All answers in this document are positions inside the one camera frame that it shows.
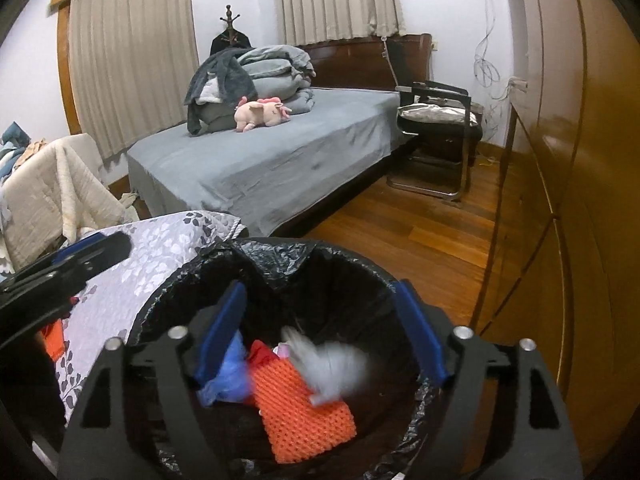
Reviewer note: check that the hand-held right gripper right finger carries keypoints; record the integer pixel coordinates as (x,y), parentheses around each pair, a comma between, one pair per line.
(419,332)

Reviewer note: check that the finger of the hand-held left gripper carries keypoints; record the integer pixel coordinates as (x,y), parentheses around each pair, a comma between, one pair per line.
(100,252)

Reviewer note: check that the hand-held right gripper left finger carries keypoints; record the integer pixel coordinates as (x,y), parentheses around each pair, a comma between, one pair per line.
(220,332)

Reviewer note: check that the red cloth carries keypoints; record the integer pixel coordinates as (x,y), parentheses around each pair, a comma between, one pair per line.
(262,355)

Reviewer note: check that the blue plastic wrapper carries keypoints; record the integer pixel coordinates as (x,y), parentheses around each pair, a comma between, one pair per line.
(230,380)

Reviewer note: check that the white fluffy wad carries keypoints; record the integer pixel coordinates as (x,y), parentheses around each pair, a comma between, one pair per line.
(330,365)

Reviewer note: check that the black bag-lined bin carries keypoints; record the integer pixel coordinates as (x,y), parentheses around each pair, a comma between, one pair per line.
(300,280)

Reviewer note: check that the orange knitted cloth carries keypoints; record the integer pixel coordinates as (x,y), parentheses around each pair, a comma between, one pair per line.
(300,410)

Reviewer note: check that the grey floral mattress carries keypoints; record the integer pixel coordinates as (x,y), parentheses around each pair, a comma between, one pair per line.
(150,260)

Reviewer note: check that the small orange piece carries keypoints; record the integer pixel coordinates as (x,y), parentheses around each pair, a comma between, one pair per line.
(54,341)

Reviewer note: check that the beige quilt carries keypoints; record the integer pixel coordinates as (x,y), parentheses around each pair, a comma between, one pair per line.
(50,195)

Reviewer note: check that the blue and white cloth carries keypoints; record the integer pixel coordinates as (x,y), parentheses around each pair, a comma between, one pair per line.
(10,136)

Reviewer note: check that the grey bed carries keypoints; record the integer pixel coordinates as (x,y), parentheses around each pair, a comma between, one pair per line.
(275,160)

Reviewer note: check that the wide beige curtain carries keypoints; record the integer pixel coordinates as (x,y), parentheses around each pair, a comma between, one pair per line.
(130,60)

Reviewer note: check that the pink plush toy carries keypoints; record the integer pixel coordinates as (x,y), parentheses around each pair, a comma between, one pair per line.
(260,115)

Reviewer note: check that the dark grey fleece blanket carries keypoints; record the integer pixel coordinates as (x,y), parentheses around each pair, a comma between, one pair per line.
(215,75)

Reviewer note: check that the grey chair cushion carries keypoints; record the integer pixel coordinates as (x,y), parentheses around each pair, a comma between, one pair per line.
(430,114)

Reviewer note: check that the wooden wardrobe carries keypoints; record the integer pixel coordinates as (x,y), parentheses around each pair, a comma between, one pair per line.
(575,160)

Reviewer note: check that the folded grey duvet pile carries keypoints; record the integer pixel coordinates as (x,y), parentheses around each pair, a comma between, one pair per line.
(280,67)

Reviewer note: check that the wooden coat rack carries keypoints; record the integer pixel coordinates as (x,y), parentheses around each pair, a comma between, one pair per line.
(229,22)

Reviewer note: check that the dark wooden headboard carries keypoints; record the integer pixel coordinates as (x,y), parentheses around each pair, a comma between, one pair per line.
(350,65)

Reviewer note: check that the black metal-frame chair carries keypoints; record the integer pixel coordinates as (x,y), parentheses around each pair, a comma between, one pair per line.
(445,142)

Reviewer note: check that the wooden window frame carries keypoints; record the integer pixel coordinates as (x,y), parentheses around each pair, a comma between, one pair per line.
(62,60)

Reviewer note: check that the white wall socket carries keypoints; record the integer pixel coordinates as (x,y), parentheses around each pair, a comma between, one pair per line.
(435,46)

